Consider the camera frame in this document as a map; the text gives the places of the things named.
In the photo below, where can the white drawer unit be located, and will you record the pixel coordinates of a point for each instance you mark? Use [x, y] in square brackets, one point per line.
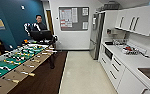
[117, 70]

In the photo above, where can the brown wooden door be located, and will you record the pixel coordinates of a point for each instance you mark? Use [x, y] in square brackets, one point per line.
[50, 21]

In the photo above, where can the grey countertop drying rack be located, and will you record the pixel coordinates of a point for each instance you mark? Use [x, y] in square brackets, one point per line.
[129, 49]

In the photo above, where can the green foosball table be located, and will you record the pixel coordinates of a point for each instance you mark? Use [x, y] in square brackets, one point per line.
[14, 65]

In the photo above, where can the built-in black microwave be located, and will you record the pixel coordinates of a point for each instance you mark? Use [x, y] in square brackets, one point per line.
[108, 53]

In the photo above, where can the person in dark shirt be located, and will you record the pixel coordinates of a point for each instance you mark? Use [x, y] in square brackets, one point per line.
[40, 26]

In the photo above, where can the white two-door wall cabinet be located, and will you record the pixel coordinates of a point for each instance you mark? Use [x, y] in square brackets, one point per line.
[141, 18]

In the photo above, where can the grey wall bulletin board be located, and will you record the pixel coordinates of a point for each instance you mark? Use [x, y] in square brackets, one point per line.
[74, 18]

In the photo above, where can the white wall switch plate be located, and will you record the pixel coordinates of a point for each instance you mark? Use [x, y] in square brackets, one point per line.
[22, 7]

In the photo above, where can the black white gaming chair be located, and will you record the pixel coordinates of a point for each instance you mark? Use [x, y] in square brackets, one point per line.
[27, 28]

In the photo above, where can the tall white cabinet panel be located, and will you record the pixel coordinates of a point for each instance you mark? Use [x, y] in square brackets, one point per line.
[110, 21]

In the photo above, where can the small orange object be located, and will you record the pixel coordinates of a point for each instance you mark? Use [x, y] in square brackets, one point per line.
[25, 41]

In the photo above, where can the dark coffee machine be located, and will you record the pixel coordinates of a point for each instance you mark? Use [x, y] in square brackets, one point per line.
[109, 32]

